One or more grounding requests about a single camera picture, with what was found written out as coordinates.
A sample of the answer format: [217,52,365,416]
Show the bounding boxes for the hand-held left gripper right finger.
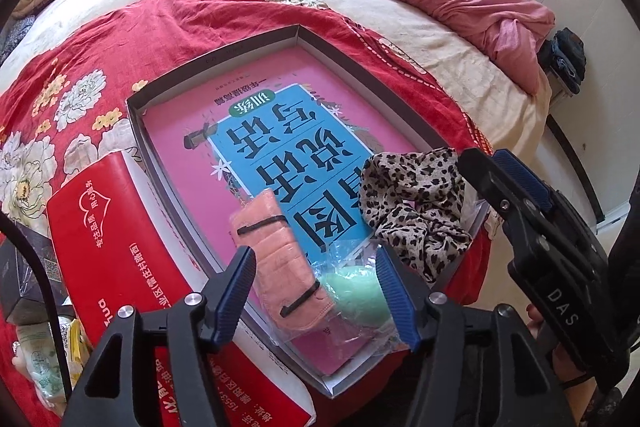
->
[374,245,576,427]

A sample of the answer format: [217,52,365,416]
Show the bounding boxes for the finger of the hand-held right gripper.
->
[457,148,540,259]
[492,150,602,244]

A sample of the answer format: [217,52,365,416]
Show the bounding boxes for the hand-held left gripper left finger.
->
[60,245,259,427]

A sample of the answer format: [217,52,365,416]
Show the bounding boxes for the green sponge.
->
[312,241,422,359]

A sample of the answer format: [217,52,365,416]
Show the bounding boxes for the pink face mask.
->
[228,188,335,334]

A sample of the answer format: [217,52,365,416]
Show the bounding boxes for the leopard print scrunchie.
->
[359,147,474,286]

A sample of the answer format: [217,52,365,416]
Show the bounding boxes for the clear pack of cotton pads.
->
[16,314,77,414]

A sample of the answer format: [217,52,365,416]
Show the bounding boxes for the grey cardboard box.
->
[124,24,494,401]

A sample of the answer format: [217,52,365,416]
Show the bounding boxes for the person's right forearm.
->
[554,381,610,427]

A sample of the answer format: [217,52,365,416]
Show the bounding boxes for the person's right hand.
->
[526,304,595,385]

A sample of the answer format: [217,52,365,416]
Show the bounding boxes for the red box lid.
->
[46,150,317,427]

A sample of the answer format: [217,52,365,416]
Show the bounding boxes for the pink book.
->
[142,46,482,378]

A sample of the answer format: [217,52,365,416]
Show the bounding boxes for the yellow packet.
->
[66,319,97,371]

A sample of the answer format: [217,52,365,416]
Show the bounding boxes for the dark gift box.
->
[0,227,76,324]

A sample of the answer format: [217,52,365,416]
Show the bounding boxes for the red floral blanket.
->
[0,0,495,427]

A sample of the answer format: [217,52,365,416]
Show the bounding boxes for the blue patterned pillow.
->
[0,14,37,64]

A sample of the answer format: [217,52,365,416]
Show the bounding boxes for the black cable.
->
[0,211,82,408]

